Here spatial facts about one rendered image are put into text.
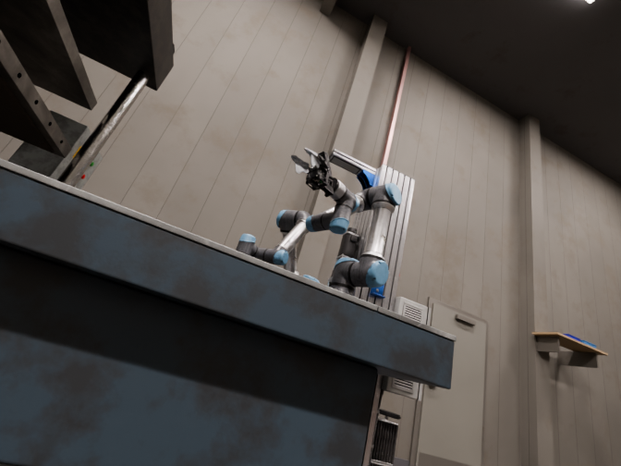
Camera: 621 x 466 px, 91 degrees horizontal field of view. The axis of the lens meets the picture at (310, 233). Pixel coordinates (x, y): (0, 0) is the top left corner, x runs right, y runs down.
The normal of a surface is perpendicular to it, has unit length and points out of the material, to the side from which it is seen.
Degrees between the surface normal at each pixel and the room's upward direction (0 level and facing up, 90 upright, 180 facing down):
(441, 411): 90
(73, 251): 90
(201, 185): 90
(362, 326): 90
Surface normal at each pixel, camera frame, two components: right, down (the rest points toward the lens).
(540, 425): 0.36, -0.29
